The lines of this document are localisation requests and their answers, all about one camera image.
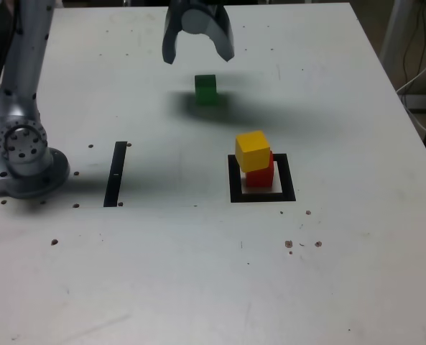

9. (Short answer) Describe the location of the green cube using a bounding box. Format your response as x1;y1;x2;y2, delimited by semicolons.
194;74;219;106

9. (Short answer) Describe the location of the thin black cable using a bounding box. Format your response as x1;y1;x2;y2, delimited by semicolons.
402;0;426;86

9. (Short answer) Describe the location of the red cube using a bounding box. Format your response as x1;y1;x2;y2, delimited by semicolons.
246;150;274;188

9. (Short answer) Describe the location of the white cable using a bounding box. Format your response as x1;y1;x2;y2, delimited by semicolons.
395;48;426;137

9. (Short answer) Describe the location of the black tape strip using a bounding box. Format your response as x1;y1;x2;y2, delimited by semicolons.
103;141;129;208

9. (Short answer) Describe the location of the yellow cube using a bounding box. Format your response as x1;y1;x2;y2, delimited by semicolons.
234;130;271;173

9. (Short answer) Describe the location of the white metal post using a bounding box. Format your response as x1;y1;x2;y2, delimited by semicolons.
379;0;415;64

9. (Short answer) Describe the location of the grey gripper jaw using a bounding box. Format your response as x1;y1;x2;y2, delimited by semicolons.
161;0;188;65
181;3;235;63

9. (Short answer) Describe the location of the black tape square outline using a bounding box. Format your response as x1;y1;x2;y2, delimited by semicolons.
227;153;297;203

